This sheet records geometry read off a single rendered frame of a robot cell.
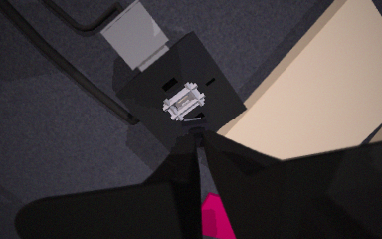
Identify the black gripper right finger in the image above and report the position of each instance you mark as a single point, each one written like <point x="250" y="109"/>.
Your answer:
<point x="263" y="195"/>

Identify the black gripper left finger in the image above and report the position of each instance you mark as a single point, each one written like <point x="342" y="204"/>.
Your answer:
<point x="167" y="205"/>

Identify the pink flat rectangular block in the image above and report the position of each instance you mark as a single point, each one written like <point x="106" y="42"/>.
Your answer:
<point x="214" y="219"/>

